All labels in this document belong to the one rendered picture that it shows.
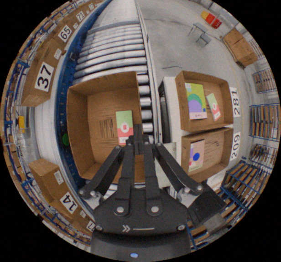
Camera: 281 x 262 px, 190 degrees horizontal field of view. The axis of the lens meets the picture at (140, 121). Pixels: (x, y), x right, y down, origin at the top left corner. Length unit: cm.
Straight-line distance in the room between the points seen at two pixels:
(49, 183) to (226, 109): 114
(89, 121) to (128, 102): 23
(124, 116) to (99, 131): 16
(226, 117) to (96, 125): 82
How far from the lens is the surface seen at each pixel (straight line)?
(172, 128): 47
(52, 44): 73
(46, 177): 59
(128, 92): 45
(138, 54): 60
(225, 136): 73
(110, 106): 46
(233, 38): 417
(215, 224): 62
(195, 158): 57
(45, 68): 63
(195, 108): 48
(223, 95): 72
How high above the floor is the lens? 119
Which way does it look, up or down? 88 degrees down
